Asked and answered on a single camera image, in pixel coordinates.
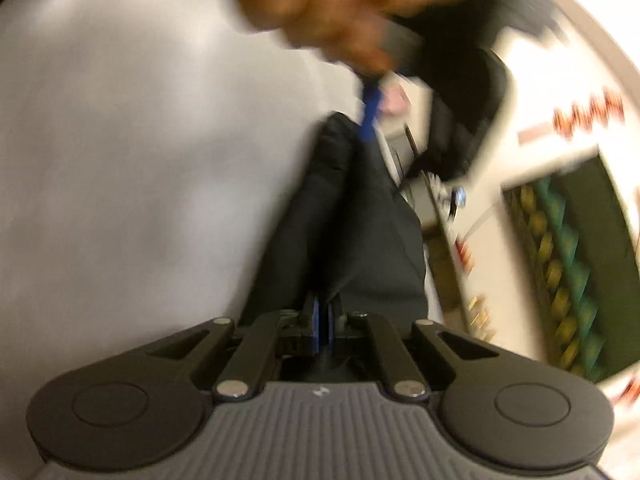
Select black garment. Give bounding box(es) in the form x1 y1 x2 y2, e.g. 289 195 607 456
240 113 428 337

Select golden ornaments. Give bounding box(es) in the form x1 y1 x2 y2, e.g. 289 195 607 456
465 295 496 342

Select red fruit plate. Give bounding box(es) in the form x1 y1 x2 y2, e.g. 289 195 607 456
454 237 475 275

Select long tv cabinet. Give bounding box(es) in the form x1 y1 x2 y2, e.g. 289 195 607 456
387 124 479 336

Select red chinese knot ornament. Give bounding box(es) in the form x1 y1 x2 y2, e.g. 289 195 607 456
518 88 626 145

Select small camera on tripod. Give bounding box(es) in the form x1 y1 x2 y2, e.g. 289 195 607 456
445 186 466 221

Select wall painting dark frame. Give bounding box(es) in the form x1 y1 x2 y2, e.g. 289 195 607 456
501 155 639 382

